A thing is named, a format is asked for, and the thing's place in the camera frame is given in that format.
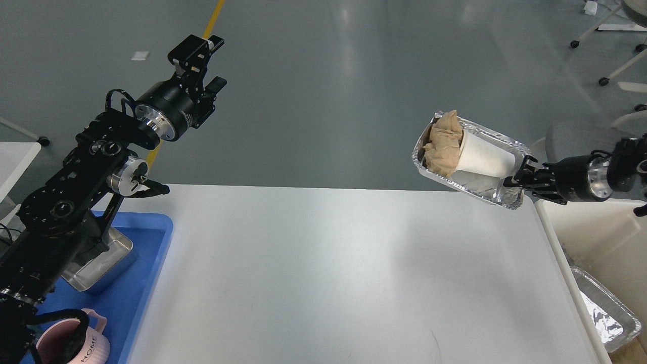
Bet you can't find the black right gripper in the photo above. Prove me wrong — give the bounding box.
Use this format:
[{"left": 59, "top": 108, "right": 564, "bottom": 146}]
[{"left": 503, "top": 154, "right": 613, "bottom": 205}]

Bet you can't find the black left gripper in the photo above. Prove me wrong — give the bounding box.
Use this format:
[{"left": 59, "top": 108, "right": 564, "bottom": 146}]
[{"left": 135, "top": 34, "right": 228, "bottom": 142}]

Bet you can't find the aluminium foil tray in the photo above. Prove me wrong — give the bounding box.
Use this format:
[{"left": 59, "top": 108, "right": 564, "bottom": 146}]
[{"left": 411, "top": 111, "right": 531, "bottom": 210}]

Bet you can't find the white paper cup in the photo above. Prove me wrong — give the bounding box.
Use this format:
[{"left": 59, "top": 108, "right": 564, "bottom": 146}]
[{"left": 455, "top": 132, "right": 516, "bottom": 178}]

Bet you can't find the brown paper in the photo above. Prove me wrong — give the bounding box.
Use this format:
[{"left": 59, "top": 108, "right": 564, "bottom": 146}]
[{"left": 423, "top": 110, "right": 463, "bottom": 178}]

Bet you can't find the steel square tray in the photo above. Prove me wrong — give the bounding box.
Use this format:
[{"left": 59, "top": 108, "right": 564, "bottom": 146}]
[{"left": 62, "top": 226, "right": 138, "bottom": 295}]

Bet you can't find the pink mug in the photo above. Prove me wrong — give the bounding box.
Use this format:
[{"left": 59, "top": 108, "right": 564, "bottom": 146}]
[{"left": 35, "top": 308, "right": 111, "bottom": 363}]

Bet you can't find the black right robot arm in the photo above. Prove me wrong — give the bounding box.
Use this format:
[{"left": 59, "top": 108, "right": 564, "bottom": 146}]
[{"left": 503, "top": 134, "right": 646, "bottom": 205}]

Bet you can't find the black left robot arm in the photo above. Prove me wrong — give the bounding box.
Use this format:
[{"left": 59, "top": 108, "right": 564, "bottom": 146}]
[{"left": 2, "top": 34, "right": 227, "bottom": 363}]

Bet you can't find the grey office chair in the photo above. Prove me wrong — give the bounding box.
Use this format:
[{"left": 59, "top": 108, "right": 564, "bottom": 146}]
[{"left": 529, "top": 121, "right": 639, "bottom": 163}]

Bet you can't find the white floor tag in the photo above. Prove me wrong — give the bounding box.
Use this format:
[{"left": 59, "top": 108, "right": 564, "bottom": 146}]
[{"left": 131, "top": 51, "right": 150, "bottom": 62}]

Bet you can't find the beige plastic bin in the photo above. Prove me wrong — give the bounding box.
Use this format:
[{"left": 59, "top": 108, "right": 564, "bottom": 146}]
[{"left": 535, "top": 199, "right": 646, "bottom": 363}]

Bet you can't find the foil tray in bin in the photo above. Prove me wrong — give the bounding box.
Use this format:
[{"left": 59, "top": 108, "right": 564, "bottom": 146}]
[{"left": 570, "top": 265, "right": 642, "bottom": 354}]

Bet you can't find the white chair left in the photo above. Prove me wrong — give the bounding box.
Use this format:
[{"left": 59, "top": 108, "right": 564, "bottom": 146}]
[{"left": 1, "top": 117, "right": 51, "bottom": 147}]

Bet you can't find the white chair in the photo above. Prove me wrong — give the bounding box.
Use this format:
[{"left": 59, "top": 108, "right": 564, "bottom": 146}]
[
  {"left": 569, "top": 1, "right": 645, "bottom": 113},
  {"left": 1, "top": 117, "right": 51, "bottom": 147}
]

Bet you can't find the white side table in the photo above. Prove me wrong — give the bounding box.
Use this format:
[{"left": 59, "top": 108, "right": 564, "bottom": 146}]
[{"left": 1, "top": 142, "right": 41, "bottom": 218}]

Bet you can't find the white chair top right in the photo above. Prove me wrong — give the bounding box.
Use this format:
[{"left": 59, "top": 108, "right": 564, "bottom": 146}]
[{"left": 569, "top": 1, "right": 645, "bottom": 113}]

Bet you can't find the blue plastic tray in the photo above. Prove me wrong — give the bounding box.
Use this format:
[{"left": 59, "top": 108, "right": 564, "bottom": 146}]
[{"left": 38, "top": 212, "right": 173, "bottom": 363}]

